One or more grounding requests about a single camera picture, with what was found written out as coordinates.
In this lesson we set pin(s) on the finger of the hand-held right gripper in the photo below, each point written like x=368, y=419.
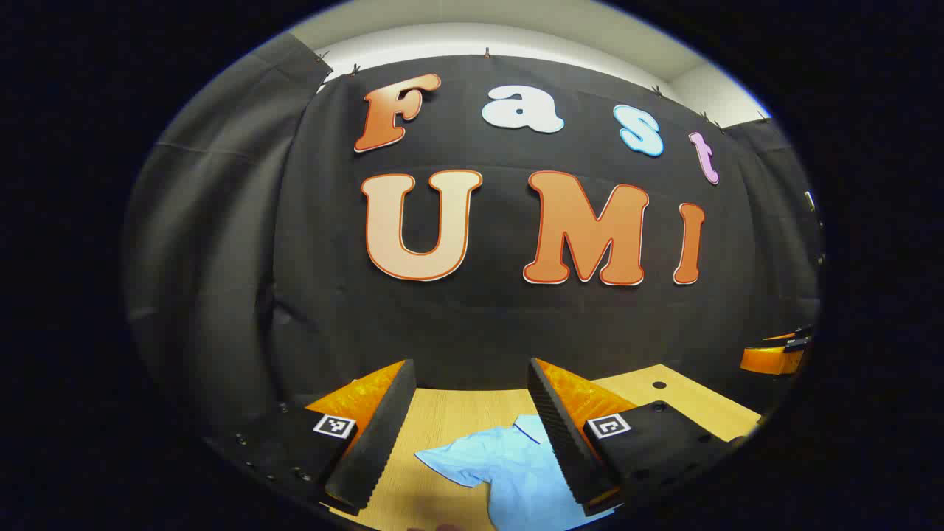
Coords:
x=771, y=359

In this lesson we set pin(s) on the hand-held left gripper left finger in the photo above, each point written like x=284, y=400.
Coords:
x=376, y=450

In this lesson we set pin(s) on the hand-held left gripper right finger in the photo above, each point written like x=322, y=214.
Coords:
x=564, y=442

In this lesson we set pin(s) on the light blue T-shirt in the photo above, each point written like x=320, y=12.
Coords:
x=509, y=472

